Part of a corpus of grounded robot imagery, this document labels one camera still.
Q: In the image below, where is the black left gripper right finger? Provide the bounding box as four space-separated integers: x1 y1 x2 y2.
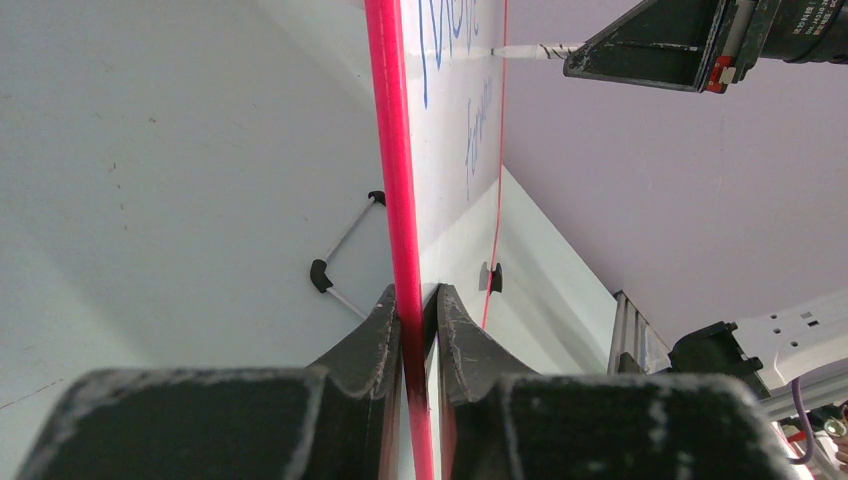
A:
435 284 795 479

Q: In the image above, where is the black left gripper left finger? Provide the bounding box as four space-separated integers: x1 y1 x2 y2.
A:
18 286 401 479

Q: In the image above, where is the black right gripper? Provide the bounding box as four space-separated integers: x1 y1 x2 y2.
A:
563 0 847 93

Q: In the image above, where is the pink framed whiteboard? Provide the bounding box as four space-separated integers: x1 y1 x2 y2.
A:
365 1 508 479

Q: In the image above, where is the black whiteboard right foot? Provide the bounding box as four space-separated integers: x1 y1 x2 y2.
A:
479 262 503 294

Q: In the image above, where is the aluminium frame profile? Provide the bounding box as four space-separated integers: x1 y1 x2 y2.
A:
607 291 671 375

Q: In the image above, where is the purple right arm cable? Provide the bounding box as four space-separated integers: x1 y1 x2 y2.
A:
788 376 817 465

